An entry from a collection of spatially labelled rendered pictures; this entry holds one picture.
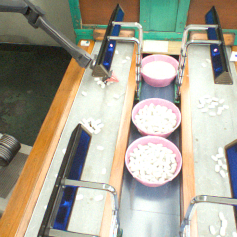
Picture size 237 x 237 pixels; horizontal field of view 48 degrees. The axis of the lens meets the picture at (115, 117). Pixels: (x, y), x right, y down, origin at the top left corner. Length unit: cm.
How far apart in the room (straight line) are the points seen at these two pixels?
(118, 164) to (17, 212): 48
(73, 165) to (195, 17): 140
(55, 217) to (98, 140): 66
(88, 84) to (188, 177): 86
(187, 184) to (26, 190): 71
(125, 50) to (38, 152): 101
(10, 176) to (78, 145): 84
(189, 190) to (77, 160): 54
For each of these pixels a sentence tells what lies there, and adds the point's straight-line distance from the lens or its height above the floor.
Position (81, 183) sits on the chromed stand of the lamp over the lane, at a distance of 82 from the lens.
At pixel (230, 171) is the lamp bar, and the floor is 106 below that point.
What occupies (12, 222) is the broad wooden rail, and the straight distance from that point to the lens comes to 123.
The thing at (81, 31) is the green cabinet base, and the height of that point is 82.
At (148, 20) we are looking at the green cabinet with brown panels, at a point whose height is 92.
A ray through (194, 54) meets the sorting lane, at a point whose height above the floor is 74.
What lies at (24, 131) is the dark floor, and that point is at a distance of 256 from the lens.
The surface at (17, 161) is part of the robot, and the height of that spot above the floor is 48.
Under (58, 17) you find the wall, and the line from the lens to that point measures 313.
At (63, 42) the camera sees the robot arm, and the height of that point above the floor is 101.
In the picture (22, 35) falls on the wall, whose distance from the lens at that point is 346.
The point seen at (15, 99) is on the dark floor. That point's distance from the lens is 291.
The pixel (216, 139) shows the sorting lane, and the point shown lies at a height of 74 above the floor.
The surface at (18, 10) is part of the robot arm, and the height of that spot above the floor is 117.
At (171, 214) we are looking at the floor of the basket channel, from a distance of 126.
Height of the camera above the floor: 183
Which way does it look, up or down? 48 degrees down
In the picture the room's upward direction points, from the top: 4 degrees counter-clockwise
